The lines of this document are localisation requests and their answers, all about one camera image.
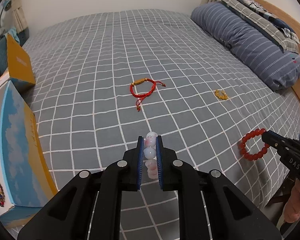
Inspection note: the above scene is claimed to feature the red bead bracelet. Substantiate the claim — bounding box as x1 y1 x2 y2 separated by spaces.
238 128 271 161

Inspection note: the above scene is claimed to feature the yellow amber bead bracelet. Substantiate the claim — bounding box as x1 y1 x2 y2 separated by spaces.
214 89 230 100

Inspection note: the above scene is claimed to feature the pink white bead bracelet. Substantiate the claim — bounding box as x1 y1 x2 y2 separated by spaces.
143 131 159 179

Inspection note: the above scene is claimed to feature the red string bracelet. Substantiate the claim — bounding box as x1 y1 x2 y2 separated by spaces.
129 78 166 112

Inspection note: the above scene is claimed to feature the right hand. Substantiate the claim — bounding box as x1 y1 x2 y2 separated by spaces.
283 179 300 223

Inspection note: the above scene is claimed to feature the blue striped pillow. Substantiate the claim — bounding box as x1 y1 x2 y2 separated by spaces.
191 2 300 91

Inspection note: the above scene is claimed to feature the blue yellow cardboard box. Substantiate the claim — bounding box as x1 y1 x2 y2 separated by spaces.
0 33 59 228

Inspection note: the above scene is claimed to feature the grey checked pillow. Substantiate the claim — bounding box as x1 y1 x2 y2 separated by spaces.
218 0 288 51

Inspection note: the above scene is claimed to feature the grey checked bed sheet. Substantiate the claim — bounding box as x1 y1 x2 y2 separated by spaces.
24 9 300 209

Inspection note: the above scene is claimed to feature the teal cloth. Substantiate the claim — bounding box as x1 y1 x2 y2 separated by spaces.
7 27 20 44

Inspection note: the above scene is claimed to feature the beige curtain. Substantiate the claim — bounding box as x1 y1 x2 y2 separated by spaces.
12 6 28 33

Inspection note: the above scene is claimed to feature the blue desk lamp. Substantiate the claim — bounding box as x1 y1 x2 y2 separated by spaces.
0 0 12 28

